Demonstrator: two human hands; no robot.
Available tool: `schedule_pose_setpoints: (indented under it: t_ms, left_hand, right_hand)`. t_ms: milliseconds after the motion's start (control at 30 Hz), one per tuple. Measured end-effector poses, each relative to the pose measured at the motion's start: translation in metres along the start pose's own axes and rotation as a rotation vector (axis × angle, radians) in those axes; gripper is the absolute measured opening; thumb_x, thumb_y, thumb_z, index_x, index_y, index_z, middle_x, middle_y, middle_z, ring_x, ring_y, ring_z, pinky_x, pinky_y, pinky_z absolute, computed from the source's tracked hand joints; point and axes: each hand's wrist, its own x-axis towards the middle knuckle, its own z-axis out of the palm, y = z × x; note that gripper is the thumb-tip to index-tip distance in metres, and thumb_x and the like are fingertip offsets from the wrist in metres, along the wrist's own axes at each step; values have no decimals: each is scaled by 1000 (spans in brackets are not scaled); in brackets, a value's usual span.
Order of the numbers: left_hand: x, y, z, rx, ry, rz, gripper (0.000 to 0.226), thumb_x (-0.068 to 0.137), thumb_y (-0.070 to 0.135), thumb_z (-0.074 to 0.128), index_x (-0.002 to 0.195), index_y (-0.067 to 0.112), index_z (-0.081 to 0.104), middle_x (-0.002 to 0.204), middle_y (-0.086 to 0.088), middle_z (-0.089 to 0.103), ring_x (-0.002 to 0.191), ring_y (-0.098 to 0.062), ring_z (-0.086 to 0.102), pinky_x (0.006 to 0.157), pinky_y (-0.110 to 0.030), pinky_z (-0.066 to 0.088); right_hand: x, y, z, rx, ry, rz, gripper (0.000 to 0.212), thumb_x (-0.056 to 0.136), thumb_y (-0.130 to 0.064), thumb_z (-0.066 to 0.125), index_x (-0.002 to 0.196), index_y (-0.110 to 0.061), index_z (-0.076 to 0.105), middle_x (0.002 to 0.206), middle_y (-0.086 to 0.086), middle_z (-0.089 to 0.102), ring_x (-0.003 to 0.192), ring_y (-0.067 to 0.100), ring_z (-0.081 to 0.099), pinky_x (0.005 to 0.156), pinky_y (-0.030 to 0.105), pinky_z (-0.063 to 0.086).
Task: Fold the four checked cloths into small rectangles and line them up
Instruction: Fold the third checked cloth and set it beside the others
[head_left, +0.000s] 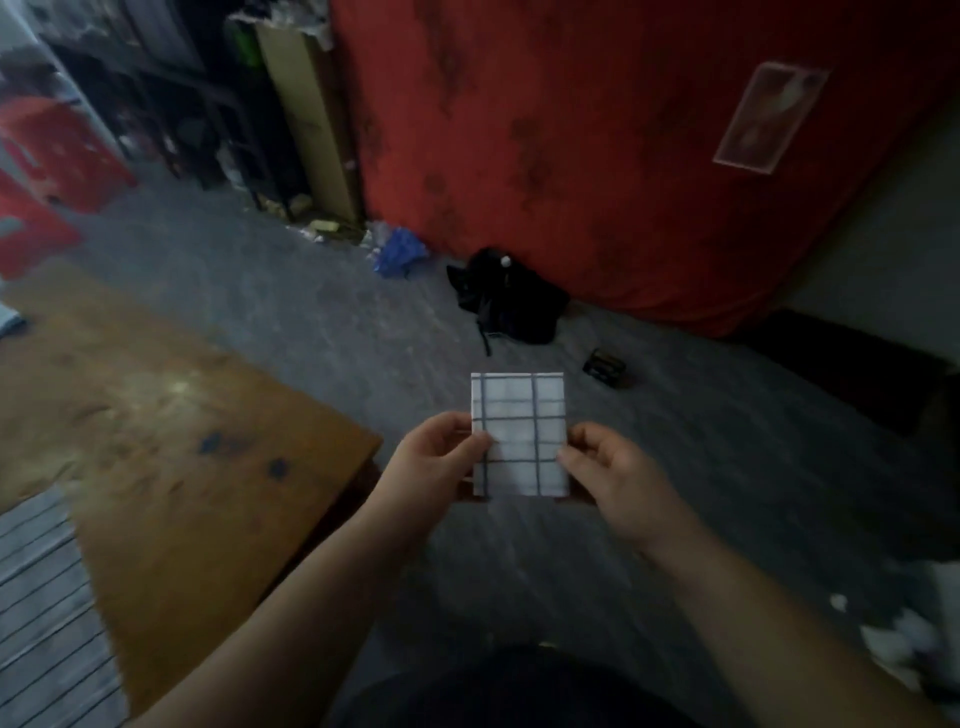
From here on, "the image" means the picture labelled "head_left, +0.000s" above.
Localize brown cardboard sheet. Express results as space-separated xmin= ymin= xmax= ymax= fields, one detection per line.
xmin=254 ymin=18 xmax=365 ymax=226

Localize pile of packaging scraps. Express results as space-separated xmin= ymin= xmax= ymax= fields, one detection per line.
xmin=284 ymin=213 xmax=346 ymax=245

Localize person's left hand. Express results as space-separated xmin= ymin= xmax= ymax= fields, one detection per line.
xmin=367 ymin=410 xmax=494 ymax=534

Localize black backpack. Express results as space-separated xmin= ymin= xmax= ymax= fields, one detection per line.
xmin=447 ymin=247 xmax=571 ymax=358

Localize pale rectangular picture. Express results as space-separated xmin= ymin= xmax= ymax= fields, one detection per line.
xmin=712 ymin=61 xmax=830 ymax=175

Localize person's right hand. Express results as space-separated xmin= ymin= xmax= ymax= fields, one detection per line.
xmin=556 ymin=421 xmax=703 ymax=560

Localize white paper scraps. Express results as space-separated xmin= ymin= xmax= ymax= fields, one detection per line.
xmin=828 ymin=562 xmax=960 ymax=695

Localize person's right forearm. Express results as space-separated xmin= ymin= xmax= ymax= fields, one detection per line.
xmin=644 ymin=524 xmax=946 ymax=728

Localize red plastic stool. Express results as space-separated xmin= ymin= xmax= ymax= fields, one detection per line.
xmin=0 ymin=97 xmax=136 ymax=215
xmin=0 ymin=172 xmax=82 ymax=280

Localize person's left forearm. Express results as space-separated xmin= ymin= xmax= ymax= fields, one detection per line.
xmin=131 ymin=509 xmax=421 ymax=728

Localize blue plastic bag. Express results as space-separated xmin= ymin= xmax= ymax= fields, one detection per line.
xmin=367 ymin=224 xmax=430 ymax=280

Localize small black floor object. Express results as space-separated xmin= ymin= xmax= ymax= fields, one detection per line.
xmin=583 ymin=348 xmax=628 ymax=389

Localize dark shelf unit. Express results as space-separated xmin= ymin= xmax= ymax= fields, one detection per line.
xmin=22 ymin=0 xmax=316 ymax=219

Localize person's black top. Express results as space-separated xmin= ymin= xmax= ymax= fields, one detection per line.
xmin=337 ymin=648 xmax=699 ymax=728

